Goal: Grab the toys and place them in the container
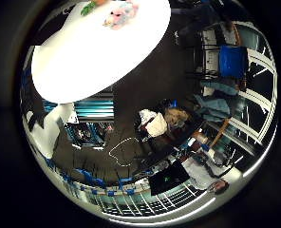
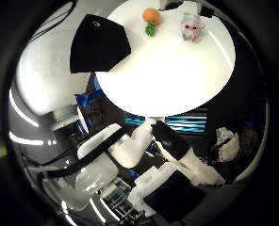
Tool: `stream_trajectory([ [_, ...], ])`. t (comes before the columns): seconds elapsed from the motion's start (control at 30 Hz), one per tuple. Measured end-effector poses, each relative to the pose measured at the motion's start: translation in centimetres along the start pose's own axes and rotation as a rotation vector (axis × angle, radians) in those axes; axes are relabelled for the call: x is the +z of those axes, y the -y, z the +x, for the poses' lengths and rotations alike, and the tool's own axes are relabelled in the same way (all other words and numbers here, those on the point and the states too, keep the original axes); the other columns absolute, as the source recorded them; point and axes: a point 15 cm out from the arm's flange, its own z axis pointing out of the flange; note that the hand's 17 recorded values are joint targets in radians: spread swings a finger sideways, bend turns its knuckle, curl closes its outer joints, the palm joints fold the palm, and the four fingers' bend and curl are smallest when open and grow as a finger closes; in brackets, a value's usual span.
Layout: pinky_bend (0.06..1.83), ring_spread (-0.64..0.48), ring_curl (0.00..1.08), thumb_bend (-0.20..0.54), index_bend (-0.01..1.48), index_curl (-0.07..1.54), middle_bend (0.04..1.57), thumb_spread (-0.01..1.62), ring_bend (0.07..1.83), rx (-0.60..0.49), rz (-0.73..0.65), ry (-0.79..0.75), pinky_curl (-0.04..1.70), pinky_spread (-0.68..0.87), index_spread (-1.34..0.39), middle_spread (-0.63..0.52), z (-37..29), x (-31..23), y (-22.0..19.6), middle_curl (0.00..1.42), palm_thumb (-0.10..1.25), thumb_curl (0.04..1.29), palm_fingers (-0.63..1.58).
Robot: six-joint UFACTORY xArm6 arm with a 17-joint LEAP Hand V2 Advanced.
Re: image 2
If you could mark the blue chair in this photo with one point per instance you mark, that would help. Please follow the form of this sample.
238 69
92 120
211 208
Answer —
86 100

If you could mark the blue striped crate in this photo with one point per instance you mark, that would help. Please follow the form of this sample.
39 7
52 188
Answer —
185 123

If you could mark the black fabric container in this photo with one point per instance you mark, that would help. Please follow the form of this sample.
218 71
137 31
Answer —
97 44

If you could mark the white chair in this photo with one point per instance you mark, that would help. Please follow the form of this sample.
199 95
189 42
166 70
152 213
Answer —
98 171

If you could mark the pastel unicorn plush toy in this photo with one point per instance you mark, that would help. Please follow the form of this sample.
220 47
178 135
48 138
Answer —
191 27

